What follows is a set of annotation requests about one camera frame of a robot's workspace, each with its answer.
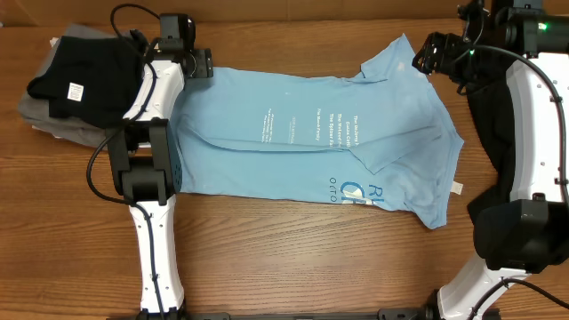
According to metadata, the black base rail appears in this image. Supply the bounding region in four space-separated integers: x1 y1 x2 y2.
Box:
106 307 501 320

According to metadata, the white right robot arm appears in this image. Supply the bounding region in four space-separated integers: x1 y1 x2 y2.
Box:
377 1 568 319

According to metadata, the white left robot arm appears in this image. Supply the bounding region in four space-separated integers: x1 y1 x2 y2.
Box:
107 47 213 319

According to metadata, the light blue printed t-shirt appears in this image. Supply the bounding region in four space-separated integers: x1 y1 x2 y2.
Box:
172 36 463 229

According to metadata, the folded grey garment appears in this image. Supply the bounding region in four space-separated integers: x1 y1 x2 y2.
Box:
18 24 148 147

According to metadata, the black garment on right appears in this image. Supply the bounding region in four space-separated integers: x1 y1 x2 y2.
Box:
466 57 516 220

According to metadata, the folded black garment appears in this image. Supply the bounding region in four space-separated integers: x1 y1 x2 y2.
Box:
27 24 148 129

